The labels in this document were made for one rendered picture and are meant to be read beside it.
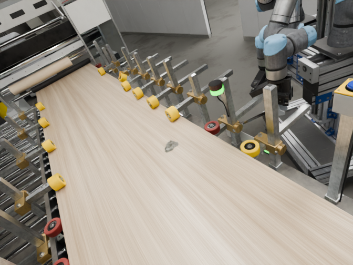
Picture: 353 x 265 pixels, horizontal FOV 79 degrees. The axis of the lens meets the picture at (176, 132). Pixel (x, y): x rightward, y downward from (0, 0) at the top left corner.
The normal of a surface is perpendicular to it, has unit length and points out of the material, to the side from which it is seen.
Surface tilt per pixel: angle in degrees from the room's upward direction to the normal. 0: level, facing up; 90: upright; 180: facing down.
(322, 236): 0
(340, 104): 90
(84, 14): 90
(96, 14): 90
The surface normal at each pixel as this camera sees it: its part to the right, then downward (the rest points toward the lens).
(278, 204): -0.33, -0.73
